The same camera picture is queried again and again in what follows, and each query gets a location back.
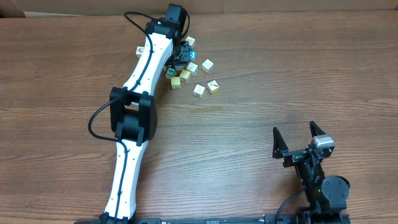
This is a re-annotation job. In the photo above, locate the yellow top block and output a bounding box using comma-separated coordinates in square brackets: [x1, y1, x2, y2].
[179, 69, 191, 82]

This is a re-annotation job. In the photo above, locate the green number four block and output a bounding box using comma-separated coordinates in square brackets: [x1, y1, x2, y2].
[165, 67, 177, 79]

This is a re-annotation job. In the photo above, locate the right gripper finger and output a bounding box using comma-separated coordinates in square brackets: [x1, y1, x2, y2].
[310, 121, 325, 137]
[272, 127, 289, 159]

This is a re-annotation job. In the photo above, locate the block with red mark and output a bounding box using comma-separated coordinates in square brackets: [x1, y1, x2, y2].
[207, 80, 220, 95]

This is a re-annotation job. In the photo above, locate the blue symbol block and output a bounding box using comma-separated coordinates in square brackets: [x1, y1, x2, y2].
[174, 63, 184, 70]

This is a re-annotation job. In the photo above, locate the wooden block green seven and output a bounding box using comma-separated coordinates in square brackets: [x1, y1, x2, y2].
[186, 62, 198, 76]

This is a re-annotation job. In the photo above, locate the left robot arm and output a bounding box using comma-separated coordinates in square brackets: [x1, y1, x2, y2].
[96, 3, 191, 223]

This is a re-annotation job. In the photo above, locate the yellow block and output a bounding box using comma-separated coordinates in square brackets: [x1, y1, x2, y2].
[179, 69, 191, 82]
[170, 77, 181, 89]

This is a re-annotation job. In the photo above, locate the cardboard backdrop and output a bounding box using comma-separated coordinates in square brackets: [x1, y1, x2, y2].
[1, 0, 397, 17]

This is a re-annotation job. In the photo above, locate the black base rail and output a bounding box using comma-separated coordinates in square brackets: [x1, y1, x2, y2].
[74, 213, 351, 224]

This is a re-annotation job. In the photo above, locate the wooden block bird picture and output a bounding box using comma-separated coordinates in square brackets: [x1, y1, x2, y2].
[136, 46, 144, 58]

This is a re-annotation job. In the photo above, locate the top right wooden block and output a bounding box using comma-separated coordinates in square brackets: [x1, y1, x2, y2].
[185, 36, 196, 48]

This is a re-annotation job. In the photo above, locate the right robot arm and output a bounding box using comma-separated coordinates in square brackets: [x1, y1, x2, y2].
[272, 121, 350, 223]

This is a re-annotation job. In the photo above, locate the pale wooden block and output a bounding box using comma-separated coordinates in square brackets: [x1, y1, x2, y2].
[193, 85, 205, 98]

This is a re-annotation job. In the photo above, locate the blue number five block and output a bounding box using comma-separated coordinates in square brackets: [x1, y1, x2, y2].
[190, 50, 197, 59]

